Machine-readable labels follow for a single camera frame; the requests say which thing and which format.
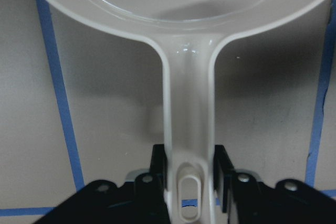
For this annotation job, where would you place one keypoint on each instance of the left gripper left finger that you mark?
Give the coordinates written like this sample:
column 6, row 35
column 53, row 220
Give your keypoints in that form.
column 139, row 200

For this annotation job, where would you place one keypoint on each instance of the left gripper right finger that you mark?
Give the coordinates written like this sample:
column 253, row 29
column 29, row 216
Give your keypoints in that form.
column 246, row 199

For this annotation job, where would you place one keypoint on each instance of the beige dustpan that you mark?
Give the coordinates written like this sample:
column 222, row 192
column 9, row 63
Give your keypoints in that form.
column 188, row 35

